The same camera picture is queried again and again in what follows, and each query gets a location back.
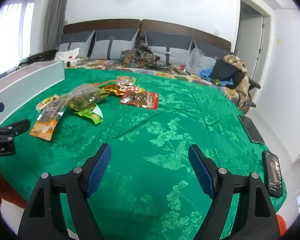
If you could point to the orange nut snack packet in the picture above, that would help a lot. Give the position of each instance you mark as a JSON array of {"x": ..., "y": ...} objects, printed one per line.
[{"x": 48, "y": 119}]

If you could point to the yellow chicken feet packet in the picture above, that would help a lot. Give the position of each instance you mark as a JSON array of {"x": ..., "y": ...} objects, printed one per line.
[{"x": 118, "y": 89}]

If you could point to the black smartphone lit screen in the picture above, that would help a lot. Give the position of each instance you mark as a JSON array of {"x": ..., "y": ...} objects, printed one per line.
[{"x": 272, "y": 174}]

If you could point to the brown sofa backrest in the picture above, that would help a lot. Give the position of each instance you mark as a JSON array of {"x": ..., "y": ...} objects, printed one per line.
[{"x": 149, "y": 25}]

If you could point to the black smartphone dark screen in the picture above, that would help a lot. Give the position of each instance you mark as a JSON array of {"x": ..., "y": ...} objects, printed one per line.
[{"x": 251, "y": 130}]

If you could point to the small yellow snack packet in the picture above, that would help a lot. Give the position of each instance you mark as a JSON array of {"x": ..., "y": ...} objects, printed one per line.
[{"x": 41, "y": 105}]

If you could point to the dark floral fabric bundle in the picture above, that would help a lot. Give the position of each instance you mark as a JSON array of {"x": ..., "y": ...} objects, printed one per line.
[{"x": 141, "y": 57}]

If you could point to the yellow peanut snack bag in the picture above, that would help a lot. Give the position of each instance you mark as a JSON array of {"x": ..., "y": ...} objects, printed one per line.
[{"x": 126, "y": 80}]

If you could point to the white storage box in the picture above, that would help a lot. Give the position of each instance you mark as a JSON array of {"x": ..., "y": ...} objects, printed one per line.
[{"x": 21, "y": 86}]

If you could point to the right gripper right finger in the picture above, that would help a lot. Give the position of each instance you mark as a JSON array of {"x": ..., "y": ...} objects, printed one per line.
[{"x": 255, "y": 216}]

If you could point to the black bag with clothes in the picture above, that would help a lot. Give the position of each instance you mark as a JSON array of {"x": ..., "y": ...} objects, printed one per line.
[{"x": 231, "y": 72}]

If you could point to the grey cushion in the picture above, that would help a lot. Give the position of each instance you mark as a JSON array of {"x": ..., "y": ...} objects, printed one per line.
[
  {"x": 81, "y": 40},
  {"x": 211, "y": 54},
  {"x": 110, "y": 43},
  {"x": 172, "y": 49}
]

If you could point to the grey cushion far left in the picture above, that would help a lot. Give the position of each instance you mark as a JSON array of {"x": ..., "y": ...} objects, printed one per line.
[{"x": 81, "y": 40}]

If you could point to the green snack packet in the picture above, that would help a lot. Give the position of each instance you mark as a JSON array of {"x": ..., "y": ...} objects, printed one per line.
[{"x": 93, "y": 113}]

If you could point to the gold clear snack bag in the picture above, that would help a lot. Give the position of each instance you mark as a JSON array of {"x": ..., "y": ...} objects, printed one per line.
[{"x": 84, "y": 96}]

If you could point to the white plastic bag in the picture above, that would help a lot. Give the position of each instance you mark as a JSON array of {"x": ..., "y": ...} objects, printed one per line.
[{"x": 67, "y": 55}]

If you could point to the grey curtain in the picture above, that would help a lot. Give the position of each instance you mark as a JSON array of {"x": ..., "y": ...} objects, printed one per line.
[{"x": 54, "y": 24}]

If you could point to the blue cloth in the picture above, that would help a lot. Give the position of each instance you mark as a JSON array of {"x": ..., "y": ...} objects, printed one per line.
[{"x": 205, "y": 75}]

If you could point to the grey cushion far right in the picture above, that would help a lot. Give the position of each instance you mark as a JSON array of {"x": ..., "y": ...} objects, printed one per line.
[{"x": 211, "y": 54}]

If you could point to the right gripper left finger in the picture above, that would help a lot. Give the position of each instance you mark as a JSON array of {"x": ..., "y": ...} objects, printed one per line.
[{"x": 43, "y": 216}]

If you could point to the red snack packet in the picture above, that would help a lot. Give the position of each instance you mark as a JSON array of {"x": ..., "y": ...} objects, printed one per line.
[{"x": 142, "y": 99}]

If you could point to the clear plastic bag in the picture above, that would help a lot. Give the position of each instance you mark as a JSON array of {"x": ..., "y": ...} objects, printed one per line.
[{"x": 194, "y": 63}]

